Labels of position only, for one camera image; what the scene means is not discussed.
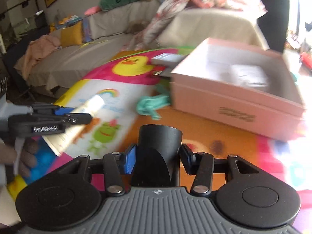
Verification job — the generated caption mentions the floral pink white blanket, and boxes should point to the floral pink white blanket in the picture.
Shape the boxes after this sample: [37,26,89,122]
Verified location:
[125,0,269,50]

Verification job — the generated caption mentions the yellow pillow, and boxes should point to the yellow pillow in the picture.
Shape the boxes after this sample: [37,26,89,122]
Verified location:
[60,21,83,48]

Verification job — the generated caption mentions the colourful cartoon play mat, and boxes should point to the colourful cartoon play mat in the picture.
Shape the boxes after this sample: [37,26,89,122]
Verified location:
[2,39,311,233]

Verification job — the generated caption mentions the pink cardboard box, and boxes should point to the pink cardboard box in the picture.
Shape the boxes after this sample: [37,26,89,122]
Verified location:
[171,38,305,142]

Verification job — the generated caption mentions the gloved operator hand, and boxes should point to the gloved operator hand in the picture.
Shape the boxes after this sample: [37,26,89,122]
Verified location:
[0,138,39,179]

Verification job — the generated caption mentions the beige covered sofa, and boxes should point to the beige covered sofa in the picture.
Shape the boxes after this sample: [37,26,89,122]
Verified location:
[13,0,269,97]

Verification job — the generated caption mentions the white small carton box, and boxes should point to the white small carton box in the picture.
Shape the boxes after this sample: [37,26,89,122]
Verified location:
[151,53,186,67]

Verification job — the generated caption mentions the teal plastic squeezer tool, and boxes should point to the teal plastic squeezer tool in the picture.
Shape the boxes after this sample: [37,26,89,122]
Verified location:
[136,94,171,121]

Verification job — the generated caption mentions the black cylindrical cup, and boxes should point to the black cylindrical cup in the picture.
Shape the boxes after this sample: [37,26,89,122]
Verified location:
[131,124,183,188]

